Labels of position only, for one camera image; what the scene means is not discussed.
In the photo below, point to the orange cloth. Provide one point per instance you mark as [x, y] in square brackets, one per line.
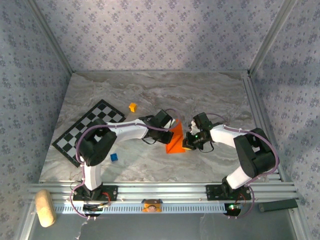
[176, 142]

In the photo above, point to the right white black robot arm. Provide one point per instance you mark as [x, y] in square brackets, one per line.
[222, 136]

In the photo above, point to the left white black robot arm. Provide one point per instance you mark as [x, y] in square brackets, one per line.
[130, 130]

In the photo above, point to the yellow cube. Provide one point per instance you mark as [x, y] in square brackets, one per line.
[133, 107]

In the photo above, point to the blue cube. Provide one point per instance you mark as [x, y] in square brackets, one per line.
[114, 157]

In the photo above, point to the black white checkerboard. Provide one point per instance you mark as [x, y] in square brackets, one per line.
[100, 110]

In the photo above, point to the orange cartoon figure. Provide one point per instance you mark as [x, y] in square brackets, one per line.
[151, 206]

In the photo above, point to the black controller board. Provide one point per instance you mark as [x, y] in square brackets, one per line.
[233, 208]
[91, 208]

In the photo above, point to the black flat bar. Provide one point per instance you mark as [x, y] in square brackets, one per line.
[277, 205]

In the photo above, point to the tan cork block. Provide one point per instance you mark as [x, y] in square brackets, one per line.
[45, 207]

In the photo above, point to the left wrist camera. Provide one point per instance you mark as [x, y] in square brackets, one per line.
[172, 123]

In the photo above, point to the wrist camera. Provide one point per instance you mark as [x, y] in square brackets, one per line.
[193, 126]
[172, 123]

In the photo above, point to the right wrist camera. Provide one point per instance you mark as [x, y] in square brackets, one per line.
[193, 126]

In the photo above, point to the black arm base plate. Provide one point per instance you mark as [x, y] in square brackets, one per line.
[212, 192]
[112, 192]

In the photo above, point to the wide aluminium rail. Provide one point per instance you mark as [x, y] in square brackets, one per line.
[162, 191]

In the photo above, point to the slotted aluminium side rail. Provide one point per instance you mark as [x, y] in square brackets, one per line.
[252, 100]

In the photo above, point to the aluminium frame post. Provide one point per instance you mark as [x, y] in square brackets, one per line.
[300, 225]
[270, 37]
[54, 37]
[26, 225]

